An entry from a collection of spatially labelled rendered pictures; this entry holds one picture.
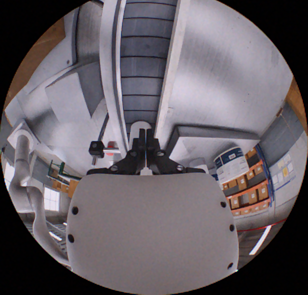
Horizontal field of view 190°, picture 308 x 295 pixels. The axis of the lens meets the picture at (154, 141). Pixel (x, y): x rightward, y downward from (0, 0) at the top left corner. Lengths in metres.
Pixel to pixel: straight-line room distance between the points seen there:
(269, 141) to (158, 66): 4.48
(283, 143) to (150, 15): 4.48
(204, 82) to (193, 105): 0.08
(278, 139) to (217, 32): 4.34
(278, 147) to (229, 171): 4.03
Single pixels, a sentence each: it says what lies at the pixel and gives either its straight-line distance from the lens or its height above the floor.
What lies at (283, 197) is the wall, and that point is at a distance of 4.78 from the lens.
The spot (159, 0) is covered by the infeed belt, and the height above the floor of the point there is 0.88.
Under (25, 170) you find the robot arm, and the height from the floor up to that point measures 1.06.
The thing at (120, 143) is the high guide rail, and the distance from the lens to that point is 0.17.
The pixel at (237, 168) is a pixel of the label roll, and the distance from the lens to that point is 0.54.
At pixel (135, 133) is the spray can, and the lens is 0.21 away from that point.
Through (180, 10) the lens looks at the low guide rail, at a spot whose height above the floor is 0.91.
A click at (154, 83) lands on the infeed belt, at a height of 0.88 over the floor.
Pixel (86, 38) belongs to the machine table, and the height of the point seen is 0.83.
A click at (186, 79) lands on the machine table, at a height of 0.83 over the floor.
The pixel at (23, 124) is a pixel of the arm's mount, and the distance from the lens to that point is 0.72.
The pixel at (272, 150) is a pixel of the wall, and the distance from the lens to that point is 4.50.
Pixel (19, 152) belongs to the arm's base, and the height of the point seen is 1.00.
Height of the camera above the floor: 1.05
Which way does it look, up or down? 36 degrees down
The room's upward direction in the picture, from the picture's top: 175 degrees clockwise
